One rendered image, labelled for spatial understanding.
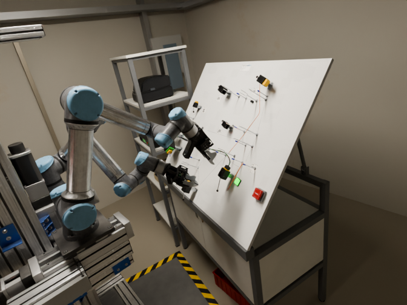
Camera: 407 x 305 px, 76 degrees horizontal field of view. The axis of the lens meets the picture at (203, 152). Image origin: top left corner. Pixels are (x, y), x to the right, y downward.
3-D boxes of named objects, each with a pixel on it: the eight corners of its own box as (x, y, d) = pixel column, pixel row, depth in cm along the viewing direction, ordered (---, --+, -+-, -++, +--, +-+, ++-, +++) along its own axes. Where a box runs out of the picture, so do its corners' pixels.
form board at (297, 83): (162, 173, 228) (160, 172, 227) (208, 63, 222) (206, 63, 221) (249, 250, 131) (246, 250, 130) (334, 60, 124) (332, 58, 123)
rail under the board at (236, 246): (246, 262, 132) (245, 252, 129) (161, 180, 229) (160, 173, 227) (255, 256, 134) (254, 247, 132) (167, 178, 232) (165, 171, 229)
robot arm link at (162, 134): (157, 146, 127) (171, 130, 130) (169, 151, 119) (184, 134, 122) (147, 135, 122) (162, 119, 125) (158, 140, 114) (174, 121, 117)
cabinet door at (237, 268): (252, 305, 152) (246, 254, 137) (205, 251, 197) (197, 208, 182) (256, 302, 153) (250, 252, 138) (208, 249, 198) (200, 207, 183)
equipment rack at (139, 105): (175, 248, 263) (125, 55, 191) (155, 219, 313) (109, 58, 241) (217, 226, 283) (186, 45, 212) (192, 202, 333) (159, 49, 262)
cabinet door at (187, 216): (206, 250, 198) (197, 207, 182) (176, 216, 243) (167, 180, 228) (208, 249, 199) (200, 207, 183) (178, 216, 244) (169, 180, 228)
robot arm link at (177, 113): (163, 117, 122) (175, 104, 124) (177, 133, 128) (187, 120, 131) (172, 119, 116) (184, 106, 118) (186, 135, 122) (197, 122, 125)
